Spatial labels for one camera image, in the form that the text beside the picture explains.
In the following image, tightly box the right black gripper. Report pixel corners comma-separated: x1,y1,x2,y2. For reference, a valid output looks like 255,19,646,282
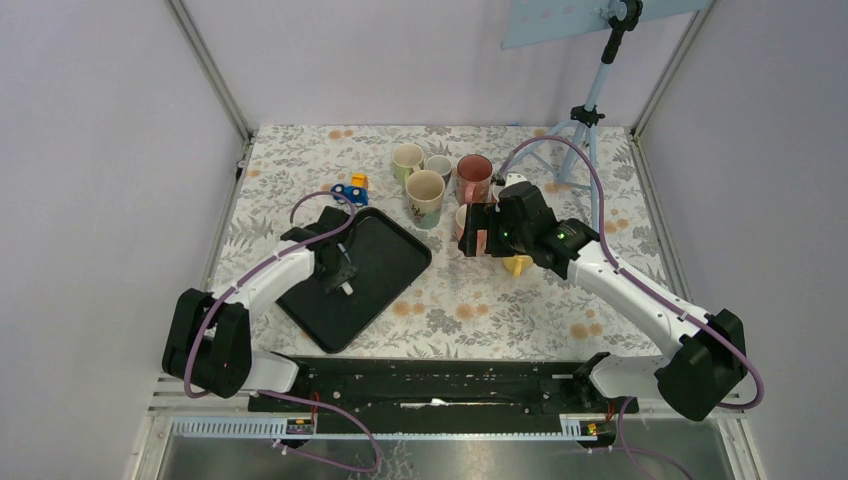
457,202,531,258

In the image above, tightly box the plain pink mug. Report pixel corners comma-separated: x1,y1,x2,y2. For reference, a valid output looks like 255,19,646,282
455,204,488,255

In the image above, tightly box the yellow mug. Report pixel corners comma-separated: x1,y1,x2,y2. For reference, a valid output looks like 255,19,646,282
502,255,534,278

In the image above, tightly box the cream floral mug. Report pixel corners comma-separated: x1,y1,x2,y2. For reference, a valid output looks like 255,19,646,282
405,170,446,229

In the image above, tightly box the grey mug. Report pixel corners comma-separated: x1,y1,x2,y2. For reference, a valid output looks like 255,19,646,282
424,155,453,185

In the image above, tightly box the light green mug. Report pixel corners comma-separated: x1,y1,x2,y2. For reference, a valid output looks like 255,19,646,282
391,143,426,188

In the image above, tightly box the light blue mug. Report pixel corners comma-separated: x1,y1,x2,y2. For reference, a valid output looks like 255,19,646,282
337,243,356,295

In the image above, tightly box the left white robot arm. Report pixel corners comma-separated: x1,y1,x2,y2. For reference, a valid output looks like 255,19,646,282
162,207,357,411

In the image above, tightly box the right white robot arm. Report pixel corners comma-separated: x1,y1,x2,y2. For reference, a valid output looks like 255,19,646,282
458,181,751,421

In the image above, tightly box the black plastic tray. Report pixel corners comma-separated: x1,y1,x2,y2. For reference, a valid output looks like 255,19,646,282
276,207,432,353

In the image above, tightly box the floral tablecloth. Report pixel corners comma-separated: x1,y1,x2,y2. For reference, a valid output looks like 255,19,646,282
213,125,667,360

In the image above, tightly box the blue yellow toy truck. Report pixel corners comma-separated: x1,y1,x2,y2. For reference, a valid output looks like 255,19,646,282
330,173,369,207

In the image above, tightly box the light blue tripod stand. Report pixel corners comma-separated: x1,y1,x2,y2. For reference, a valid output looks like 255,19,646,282
510,0,711,236

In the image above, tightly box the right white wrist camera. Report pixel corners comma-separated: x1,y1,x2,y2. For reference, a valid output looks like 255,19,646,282
504,172,528,188

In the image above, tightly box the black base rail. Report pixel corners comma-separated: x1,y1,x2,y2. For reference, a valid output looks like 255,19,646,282
290,357,638,436

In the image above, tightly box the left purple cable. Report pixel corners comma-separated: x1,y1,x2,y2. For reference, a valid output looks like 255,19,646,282
182,190,387,475

